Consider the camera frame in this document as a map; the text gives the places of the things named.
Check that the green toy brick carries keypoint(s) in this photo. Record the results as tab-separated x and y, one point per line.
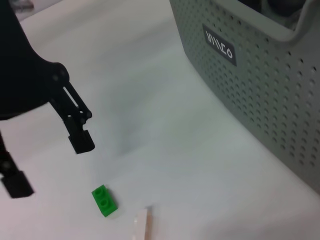
105	201

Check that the white toy brick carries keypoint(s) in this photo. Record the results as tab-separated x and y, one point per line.
143	225

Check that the grey-green perforated storage bin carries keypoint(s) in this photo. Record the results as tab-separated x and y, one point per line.
262	87

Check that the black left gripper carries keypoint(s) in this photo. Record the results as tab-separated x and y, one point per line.
22	70

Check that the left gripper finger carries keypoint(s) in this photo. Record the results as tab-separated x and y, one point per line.
17	185
80	140

